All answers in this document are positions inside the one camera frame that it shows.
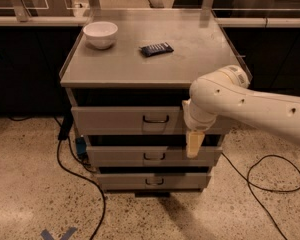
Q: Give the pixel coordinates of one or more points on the long background counter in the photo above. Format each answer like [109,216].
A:
[161,14]

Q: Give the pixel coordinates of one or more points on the grey bottom drawer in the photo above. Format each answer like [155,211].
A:
[150,181]

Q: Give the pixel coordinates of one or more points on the grey middle drawer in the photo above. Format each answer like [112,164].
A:
[147,156]

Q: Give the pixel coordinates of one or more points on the white ceramic bowl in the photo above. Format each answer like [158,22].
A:
[101,34]

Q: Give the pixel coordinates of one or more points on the grey drawer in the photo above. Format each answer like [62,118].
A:
[130,120]
[147,156]
[150,181]

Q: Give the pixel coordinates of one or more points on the grey top drawer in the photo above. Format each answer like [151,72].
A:
[130,120]

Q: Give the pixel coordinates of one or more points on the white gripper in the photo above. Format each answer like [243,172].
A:
[199,124]

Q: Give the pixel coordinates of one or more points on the dark blue snack packet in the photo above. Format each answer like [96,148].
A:
[156,49]

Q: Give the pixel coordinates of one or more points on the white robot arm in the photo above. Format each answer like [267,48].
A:
[225,92]

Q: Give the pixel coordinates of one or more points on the black power strip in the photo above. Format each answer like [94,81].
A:
[65,128]

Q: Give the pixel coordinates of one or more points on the small blue box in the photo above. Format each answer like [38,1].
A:
[80,146]

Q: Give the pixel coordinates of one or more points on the blue tape cross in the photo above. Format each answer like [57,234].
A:
[51,234]

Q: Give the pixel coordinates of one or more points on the grey drawer cabinet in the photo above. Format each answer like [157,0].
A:
[122,76]

